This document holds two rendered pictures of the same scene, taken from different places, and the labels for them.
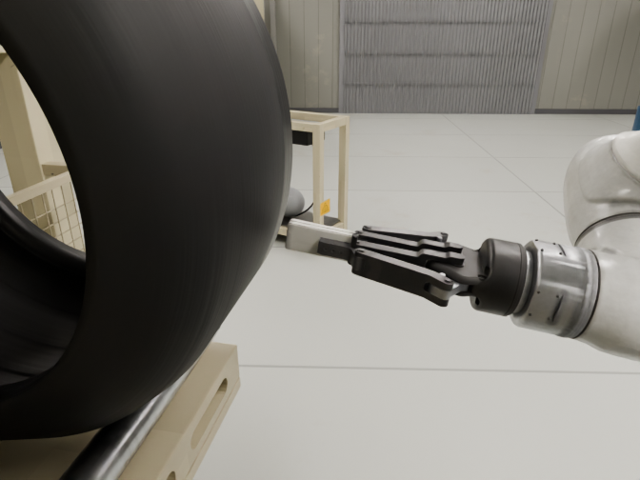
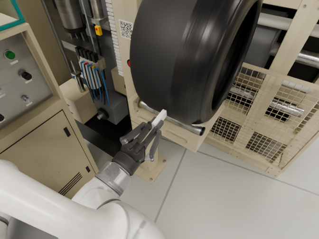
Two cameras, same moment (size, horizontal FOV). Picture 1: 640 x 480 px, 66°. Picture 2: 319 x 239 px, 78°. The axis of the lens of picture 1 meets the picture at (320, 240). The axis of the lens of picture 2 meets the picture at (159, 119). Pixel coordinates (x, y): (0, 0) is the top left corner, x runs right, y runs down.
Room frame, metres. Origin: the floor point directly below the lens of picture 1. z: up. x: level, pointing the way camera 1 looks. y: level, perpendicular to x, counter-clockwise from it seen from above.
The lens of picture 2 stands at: (0.64, -0.41, 1.58)
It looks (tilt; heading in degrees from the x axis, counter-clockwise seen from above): 48 degrees down; 112
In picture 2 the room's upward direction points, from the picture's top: straight up
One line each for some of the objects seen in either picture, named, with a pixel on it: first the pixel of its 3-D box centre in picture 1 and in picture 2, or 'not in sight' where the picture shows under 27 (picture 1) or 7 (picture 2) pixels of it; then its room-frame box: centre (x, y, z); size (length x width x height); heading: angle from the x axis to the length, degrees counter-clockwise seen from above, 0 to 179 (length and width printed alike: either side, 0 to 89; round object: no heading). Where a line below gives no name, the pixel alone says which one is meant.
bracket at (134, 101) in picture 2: not in sight; (154, 87); (0.29, 0.37, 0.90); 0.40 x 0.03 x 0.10; 79
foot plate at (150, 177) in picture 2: not in sight; (148, 164); (0.21, 0.37, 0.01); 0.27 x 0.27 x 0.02; 79
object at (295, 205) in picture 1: (294, 179); not in sight; (3.03, 0.16, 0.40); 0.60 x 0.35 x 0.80; 58
